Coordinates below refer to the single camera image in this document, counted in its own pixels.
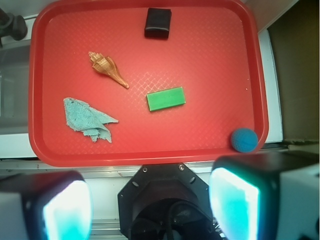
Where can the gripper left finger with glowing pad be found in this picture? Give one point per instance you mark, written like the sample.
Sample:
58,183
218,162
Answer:
45,206

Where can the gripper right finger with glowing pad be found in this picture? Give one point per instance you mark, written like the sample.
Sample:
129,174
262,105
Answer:
267,196

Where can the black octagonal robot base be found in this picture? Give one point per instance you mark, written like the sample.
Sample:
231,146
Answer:
166,202

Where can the light blue woven cloth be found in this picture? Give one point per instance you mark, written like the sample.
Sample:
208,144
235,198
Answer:
81,117

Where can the blue textured ball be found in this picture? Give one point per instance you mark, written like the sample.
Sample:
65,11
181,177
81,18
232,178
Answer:
244,140

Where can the red plastic tray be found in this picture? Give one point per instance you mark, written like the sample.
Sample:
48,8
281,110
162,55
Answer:
212,52

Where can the green rectangular block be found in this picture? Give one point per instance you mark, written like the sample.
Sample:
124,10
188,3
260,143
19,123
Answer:
165,99

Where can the brown spiral seashell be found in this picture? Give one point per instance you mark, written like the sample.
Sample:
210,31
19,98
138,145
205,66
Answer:
105,65

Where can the dark knob fixture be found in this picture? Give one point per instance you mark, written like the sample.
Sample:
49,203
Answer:
13,26

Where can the black rectangular block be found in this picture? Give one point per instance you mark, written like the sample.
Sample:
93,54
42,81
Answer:
157,24

